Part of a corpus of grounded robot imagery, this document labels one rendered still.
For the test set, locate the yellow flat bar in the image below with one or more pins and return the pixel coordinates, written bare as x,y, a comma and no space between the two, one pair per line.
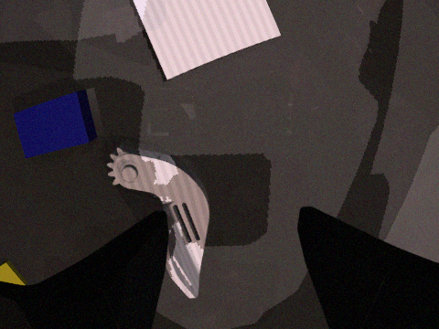
8,273

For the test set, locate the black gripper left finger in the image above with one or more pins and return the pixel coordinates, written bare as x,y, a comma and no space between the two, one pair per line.
116,287

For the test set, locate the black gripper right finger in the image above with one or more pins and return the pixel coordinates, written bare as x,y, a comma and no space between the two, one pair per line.
364,283

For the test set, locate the blue flat block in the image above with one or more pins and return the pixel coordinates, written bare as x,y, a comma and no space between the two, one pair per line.
56,124

